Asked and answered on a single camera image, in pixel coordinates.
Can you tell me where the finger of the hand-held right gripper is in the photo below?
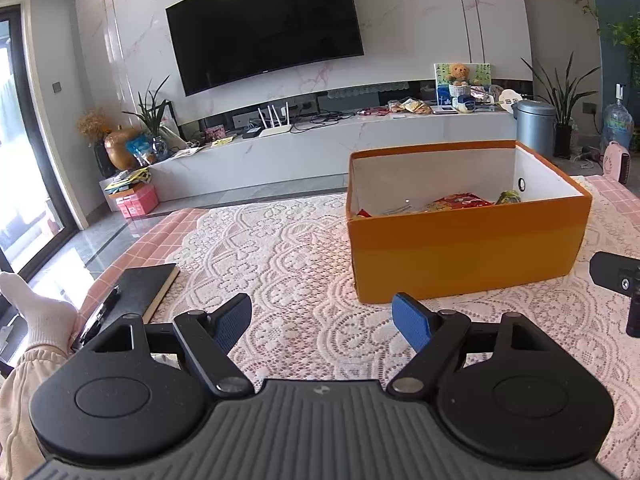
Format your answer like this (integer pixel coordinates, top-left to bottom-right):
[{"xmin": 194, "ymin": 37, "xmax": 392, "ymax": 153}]
[{"xmin": 589, "ymin": 251, "xmax": 640, "ymax": 292}]

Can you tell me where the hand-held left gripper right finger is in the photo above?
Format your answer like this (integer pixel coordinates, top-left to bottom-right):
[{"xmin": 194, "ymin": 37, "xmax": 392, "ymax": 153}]
[{"xmin": 386, "ymin": 292, "xmax": 566, "ymax": 395}]

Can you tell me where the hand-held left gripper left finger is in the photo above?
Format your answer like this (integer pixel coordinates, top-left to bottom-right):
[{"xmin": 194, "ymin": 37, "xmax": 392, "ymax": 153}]
[{"xmin": 80, "ymin": 292, "xmax": 256, "ymax": 397}]

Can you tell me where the orange cardboard box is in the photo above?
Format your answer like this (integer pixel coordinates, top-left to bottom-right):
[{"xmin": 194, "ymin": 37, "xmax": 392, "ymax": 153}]
[{"xmin": 346, "ymin": 141, "xmax": 593, "ymax": 305}]

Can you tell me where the white lace cover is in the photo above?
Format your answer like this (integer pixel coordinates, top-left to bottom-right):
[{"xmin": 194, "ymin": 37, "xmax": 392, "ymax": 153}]
[{"xmin": 150, "ymin": 175, "xmax": 640, "ymax": 480}]

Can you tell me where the black notebook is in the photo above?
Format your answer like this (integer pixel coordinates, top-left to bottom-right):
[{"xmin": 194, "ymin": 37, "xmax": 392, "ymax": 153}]
[{"xmin": 75, "ymin": 263, "xmax": 180, "ymax": 351}]

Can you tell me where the pink space heater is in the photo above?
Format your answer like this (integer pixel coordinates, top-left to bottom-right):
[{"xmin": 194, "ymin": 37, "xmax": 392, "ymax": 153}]
[{"xmin": 602, "ymin": 141, "xmax": 633, "ymax": 184}]

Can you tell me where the black pen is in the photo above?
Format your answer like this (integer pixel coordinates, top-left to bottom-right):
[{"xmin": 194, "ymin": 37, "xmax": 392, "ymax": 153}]
[{"xmin": 82, "ymin": 285, "xmax": 121, "ymax": 341}]

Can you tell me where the blue water bottle with pump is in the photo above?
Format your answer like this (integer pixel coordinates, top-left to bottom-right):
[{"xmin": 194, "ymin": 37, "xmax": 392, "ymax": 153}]
[{"xmin": 602, "ymin": 82, "xmax": 636, "ymax": 153}]

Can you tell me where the pink storage box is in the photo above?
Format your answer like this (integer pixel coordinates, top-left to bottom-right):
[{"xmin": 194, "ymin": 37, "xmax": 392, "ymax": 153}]
[{"xmin": 115, "ymin": 183, "xmax": 160, "ymax": 218}]

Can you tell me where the grey metal trash can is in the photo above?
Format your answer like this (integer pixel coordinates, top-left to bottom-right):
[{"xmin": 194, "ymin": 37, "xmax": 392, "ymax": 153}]
[{"xmin": 515, "ymin": 100, "xmax": 557, "ymax": 158}]

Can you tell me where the long-leaf plant in black pot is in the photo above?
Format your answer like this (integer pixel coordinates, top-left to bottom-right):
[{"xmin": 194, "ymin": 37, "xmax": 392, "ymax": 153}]
[{"xmin": 522, "ymin": 52, "xmax": 598, "ymax": 158}]

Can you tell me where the white marble television cabinet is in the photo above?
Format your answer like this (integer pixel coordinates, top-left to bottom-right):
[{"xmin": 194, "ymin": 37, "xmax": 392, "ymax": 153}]
[{"xmin": 145, "ymin": 110, "xmax": 518, "ymax": 206}]

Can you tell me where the yellow papers stack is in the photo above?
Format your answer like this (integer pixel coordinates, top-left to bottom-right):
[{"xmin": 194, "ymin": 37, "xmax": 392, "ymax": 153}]
[{"xmin": 105, "ymin": 167, "xmax": 151, "ymax": 193}]

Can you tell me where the person's left leg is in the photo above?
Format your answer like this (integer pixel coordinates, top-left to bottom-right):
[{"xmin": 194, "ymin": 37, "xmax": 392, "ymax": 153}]
[{"xmin": 0, "ymin": 271, "xmax": 81, "ymax": 480}]

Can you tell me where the white router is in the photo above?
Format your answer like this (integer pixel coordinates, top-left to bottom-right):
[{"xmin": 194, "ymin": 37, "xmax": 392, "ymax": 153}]
[{"xmin": 257, "ymin": 102, "xmax": 292, "ymax": 137}]

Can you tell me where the gold vase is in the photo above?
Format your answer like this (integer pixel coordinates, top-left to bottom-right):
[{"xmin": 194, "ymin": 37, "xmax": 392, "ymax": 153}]
[{"xmin": 104, "ymin": 129, "xmax": 143, "ymax": 171}]

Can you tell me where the yellow snack bags pile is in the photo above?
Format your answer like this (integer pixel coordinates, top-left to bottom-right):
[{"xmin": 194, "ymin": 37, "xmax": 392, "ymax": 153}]
[{"xmin": 389, "ymin": 99, "xmax": 432, "ymax": 115}]

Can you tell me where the green plant in glass vase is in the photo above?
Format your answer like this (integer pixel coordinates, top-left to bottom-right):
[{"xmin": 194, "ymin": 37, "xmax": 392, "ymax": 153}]
[{"xmin": 122, "ymin": 75, "xmax": 173, "ymax": 161}]

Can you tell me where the leafy pothos plant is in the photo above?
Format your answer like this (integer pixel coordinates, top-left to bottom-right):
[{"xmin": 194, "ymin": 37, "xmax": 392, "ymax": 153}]
[{"xmin": 602, "ymin": 15, "xmax": 640, "ymax": 91}]

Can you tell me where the green framed picture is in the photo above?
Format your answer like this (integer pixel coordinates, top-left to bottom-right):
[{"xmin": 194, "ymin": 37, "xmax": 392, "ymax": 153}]
[{"xmin": 434, "ymin": 61, "xmax": 492, "ymax": 106}]

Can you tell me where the dried flower bunch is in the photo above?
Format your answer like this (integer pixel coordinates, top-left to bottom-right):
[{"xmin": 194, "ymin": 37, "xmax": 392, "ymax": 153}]
[{"xmin": 77, "ymin": 110, "xmax": 108, "ymax": 176}]

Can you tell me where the brown teddy bear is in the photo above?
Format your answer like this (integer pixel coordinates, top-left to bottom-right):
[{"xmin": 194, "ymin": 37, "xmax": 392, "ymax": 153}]
[{"xmin": 447, "ymin": 62, "xmax": 473, "ymax": 86}]

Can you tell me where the glass sliding door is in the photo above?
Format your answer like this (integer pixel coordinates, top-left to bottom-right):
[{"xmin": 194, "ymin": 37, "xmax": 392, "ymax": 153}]
[{"xmin": 0, "ymin": 5, "xmax": 81, "ymax": 281}]

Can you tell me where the black television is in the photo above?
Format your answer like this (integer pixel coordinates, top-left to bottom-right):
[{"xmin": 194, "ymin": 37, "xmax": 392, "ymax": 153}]
[{"xmin": 165, "ymin": 0, "xmax": 365, "ymax": 97}]

